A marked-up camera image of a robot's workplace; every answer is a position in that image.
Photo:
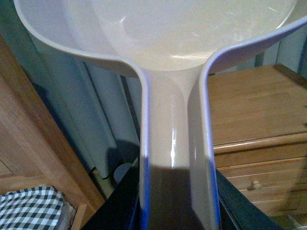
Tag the black white checkered bedsheet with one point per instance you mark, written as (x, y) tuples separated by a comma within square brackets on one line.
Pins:
[(36, 208)]

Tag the beige plastic dustpan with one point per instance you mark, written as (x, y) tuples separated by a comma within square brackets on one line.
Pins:
[(171, 46)]

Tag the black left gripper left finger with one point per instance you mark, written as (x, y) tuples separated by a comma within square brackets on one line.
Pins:
[(121, 211)]

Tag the wooden nightstand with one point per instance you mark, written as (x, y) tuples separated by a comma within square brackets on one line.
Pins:
[(259, 120)]

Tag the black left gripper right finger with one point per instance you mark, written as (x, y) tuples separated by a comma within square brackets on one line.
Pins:
[(237, 212)]

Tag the wooden bed headboard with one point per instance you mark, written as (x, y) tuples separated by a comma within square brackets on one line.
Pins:
[(33, 150)]

